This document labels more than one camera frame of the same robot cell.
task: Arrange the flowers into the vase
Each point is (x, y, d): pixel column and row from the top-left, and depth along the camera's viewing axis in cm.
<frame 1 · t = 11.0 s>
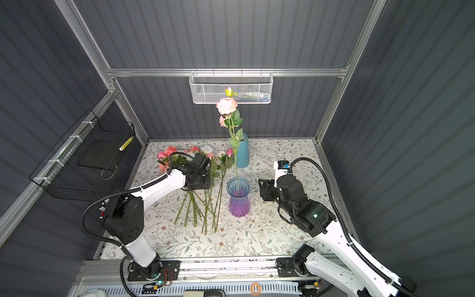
left hand: (206, 184, 91), fingers open
right hand: (265, 182, 70), fingers open
teal cylindrical vase: (246, 154, 104), point 9 cm above the table
purple ribbed glass vase: (238, 189, 80), point 18 cm above the table
bunch of lying flowers: (201, 205, 93), on the table

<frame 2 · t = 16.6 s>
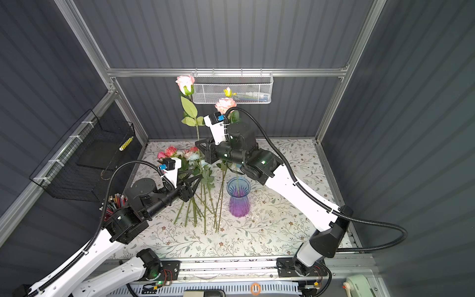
left hand: (196, 173, 64), fingers open
right hand: (196, 146, 60), fingers closed
red pen cup: (115, 202, 80), point 14 cm above the table
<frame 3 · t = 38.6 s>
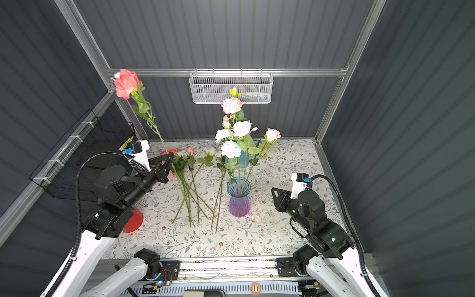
left hand: (172, 154, 61), fingers closed
right hand: (275, 191, 68), fingers open
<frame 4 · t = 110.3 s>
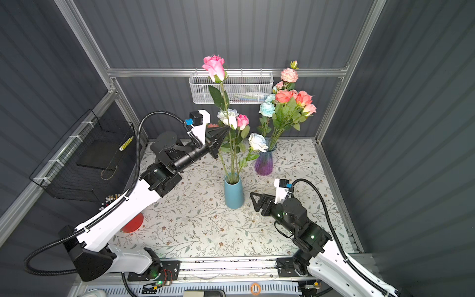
left hand: (228, 126, 58), fingers closed
right hand: (257, 196, 71), fingers open
purple ribbed glass vase: (263, 163, 97), point 11 cm above the table
